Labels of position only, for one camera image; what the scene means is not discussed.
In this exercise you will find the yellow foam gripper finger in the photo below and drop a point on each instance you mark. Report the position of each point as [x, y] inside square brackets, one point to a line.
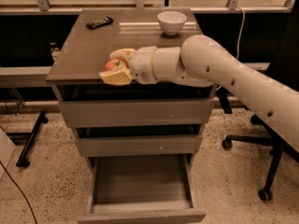
[117, 76]
[122, 54]

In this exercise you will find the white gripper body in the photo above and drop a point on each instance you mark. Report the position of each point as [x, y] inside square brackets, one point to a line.
[141, 64]

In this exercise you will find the red apple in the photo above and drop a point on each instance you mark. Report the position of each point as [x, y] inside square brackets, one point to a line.
[112, 64]

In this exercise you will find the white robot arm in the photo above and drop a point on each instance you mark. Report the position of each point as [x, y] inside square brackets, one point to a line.
[200, 62]

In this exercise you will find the grey top drawer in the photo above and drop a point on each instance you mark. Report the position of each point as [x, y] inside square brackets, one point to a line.
[100, 105]

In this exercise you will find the grey drawer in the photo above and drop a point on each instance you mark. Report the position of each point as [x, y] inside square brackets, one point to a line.
[100, 105]
[154, 189]
[139, 140]

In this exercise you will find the grey drawer cabinet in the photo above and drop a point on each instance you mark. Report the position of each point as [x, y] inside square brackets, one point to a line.
[85, 52]

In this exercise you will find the grey middle drawer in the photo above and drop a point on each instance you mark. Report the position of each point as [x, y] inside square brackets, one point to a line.
[139, 140]

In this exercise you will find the grey bottom drawer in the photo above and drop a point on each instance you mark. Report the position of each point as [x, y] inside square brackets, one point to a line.
[154, 189]

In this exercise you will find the black remote control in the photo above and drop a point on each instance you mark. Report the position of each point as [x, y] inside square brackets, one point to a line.
[99, 23]

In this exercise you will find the white ceramic bowl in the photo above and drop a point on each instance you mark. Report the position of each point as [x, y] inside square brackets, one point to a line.
[171, 22]

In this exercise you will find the metal window railing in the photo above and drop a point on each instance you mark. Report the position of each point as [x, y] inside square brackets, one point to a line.
[137, 0]

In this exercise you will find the black table leg with wheels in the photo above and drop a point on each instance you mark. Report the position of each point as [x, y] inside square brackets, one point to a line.
[23, 161]

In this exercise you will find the black office chair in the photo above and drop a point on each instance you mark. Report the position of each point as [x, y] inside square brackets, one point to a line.
[284, 68]

